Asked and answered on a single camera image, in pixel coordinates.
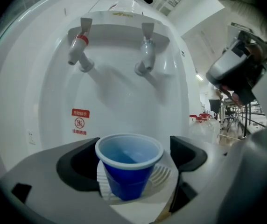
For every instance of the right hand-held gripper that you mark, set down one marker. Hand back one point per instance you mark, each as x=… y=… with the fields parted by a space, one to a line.
x=229 y=64

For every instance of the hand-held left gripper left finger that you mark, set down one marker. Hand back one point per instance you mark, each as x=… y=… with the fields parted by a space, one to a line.
x=77 y=169

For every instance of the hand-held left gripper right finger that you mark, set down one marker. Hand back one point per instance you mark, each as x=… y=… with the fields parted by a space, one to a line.
x=189 y=157

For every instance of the blue plastic cup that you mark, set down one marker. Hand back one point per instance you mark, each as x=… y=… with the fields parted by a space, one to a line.
x=126 y=181

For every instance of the grey cold water tap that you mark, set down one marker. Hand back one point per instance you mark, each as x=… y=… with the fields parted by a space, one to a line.
x=146 y=52

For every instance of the red hot water tap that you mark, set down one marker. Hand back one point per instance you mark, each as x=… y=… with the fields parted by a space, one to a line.
x=77 y=48

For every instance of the clear plastic jug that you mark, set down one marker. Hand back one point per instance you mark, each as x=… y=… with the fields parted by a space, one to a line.
x=211 y=127
x=198 y=129

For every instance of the white water dispenser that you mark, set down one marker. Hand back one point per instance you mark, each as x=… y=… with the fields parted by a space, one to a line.
x=124 y=97

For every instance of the clear plastic container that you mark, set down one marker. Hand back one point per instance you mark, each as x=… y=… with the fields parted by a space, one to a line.
x=126 y=4

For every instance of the person's right hand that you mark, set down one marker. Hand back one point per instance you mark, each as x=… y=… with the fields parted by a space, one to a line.
x=231 y=94

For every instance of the ceiling light strip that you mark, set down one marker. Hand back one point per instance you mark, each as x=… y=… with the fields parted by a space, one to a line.
x=199 y=77

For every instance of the red warning sticker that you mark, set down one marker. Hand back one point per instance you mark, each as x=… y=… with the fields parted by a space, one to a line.
x=80 y=121

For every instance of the black metal railing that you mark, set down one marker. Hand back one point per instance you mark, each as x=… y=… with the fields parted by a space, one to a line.
x=248 y=118

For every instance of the white wall socket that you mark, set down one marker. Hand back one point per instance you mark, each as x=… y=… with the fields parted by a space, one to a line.
x=31 y=137

